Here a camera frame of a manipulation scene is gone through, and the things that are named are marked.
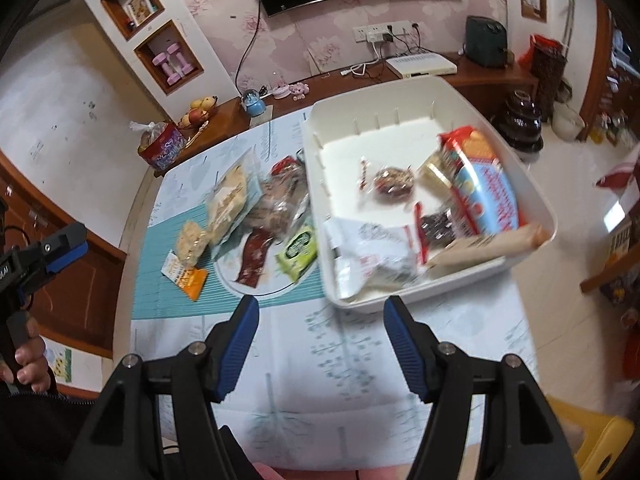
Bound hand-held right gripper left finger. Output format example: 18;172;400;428
65;295;261;480

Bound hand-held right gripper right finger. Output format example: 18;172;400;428
382;295;583;480

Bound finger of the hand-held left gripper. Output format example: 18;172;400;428
17;223;88;273
17;242;90;301

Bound orange white snack packet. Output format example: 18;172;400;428
160;252;208;302

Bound dark red jerky packet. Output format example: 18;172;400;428
235;227;276;288

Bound white red-edged wrapper packet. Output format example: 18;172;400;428
324;216;426;301

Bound clear square cracker packet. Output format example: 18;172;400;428
175;220;210;268

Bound green snack packet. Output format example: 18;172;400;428
275;224;319;281

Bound dark chocolate snack packet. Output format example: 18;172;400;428
414;202;463;266

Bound beige wafer packet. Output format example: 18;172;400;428
427;224;551;268

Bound large clear bread packet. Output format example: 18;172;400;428
206;152;263;248

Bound clear brown pastry packet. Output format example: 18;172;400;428
245;160;311;238

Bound small round snack packet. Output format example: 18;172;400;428
360;156;417;204

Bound gold foil snack packet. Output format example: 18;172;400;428
417;152;456;191

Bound blue red biscuit packet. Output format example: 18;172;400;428
439;127;530;238

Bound small red snack packet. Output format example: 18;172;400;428
270;156;301;176

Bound white plastic storage box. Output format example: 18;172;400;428
300;76;559;316

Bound person's left forearm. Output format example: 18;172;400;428
0;380;106;480

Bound person's left hand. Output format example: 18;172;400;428
0;335;58;393

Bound brown wooden door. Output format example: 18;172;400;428
0;152;128;361

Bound person's pink trouser leg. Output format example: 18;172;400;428
250;462;416;480

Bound red bucket with plastic bag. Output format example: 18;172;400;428
129;120;187;171

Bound bowl of fruit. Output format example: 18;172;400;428
177;95;219;128

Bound yellow plastic stool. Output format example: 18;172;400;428
545;395;636;480

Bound wooden side table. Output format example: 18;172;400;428
580;230;640;308

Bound white square mat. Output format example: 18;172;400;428
248;105;275;129

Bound blue snow globe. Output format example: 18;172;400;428
240;88;266;118

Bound framed photo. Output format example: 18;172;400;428
125;0;163;28

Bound wooden television cabinet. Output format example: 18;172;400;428
152;50;538;178

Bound red patterned cloth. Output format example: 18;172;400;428
595;162;640;191

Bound white plastic bucket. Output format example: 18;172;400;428
552;105;586;142

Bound white set-top box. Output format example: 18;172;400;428
385;52;458;81

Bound red patterned gift bag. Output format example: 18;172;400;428
517;34;568;116

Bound dark green air fryer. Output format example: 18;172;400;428
464;16;511;68

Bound metal pole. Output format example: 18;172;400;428
560;0;577;61

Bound colourful wall poster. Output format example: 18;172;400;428
42;337;76;386

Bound white wall niche shelf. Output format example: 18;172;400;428
70;0;211;111

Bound black television cable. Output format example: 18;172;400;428
235;0;263;92

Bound white charging cable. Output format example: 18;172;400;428
340;57;387;79

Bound white wall power outlet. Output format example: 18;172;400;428
352;20;421;44

